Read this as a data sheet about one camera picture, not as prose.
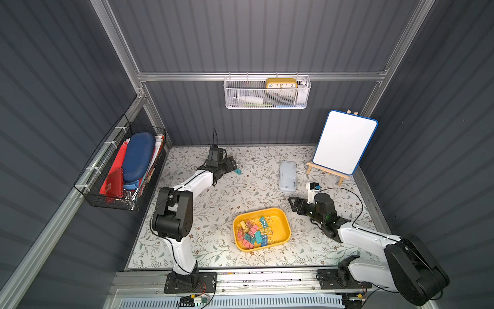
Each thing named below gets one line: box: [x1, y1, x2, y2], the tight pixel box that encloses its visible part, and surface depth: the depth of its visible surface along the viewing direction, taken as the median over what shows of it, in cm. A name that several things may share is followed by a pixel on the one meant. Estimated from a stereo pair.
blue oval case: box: [122, 131, 156, 183], surface depth 75 cm
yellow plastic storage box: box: [232, 207, 291, 253], surface depth 88 cm
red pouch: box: [104, 168, 124, 203], surface depth 66 cm
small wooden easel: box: [306, 162, 350, 187], surface depth 103 cm
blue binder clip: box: [261, 234, 269, 247], surface depth 84 cm
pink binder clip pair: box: [237, 229, 255, 250], surface depth 84 cm
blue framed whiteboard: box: [312, 109, 379, 176], surface depth 91 cm
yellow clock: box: [265, 77, 298, 89], surface depth 90 cm
